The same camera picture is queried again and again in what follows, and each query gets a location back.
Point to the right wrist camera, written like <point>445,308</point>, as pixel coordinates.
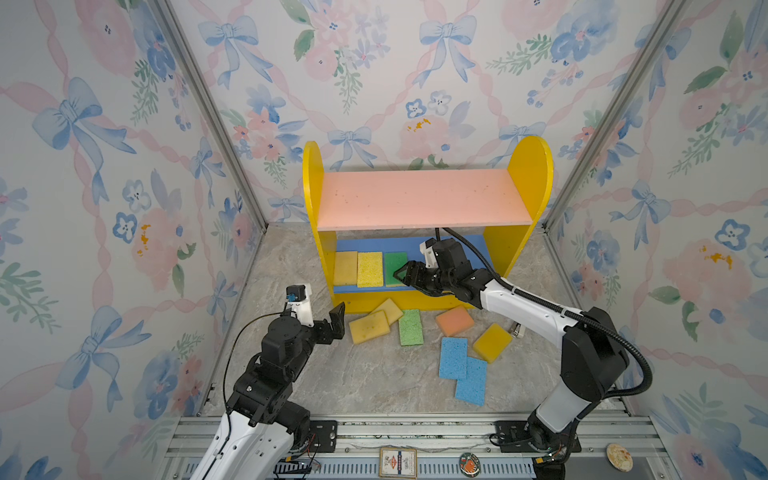
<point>426,248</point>

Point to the aluminium rail base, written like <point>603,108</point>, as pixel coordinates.
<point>440,439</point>

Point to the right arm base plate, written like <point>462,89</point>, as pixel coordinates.
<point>518,436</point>

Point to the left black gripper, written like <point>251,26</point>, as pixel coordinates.
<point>336,321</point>

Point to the pale yellow sponge orange back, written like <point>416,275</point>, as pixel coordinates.
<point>391,311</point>

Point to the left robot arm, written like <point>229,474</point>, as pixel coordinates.
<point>261,426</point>

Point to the yellow shelf pink blue boards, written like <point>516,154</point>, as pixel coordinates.
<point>506,204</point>

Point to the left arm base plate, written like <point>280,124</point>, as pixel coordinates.
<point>314,436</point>

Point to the orange pink sponge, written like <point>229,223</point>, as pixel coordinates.
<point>454,321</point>

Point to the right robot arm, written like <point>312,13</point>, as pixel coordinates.
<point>592,354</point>

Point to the round dark badge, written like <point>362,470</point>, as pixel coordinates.
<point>469,465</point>

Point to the blue sponge upper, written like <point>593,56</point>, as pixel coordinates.
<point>453,358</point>

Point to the square printed card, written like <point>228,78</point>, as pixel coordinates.
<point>398,463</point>

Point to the dark green sponge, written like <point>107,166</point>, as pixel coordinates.
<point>393,261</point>

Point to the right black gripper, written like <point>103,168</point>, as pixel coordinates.
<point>411,279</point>

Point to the blue sponge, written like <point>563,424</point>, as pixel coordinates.
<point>472,388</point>
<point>453,358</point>

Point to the round beige disc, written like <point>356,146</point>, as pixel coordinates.
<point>619,457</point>

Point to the yellow sponge right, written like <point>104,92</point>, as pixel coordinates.
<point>492,343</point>

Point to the bright yellow sponge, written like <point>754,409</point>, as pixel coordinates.
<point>370,272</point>

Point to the light green sponge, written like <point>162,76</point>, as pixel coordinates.
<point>410,328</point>

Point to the blue sponge lower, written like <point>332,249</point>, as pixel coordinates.
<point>472,388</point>

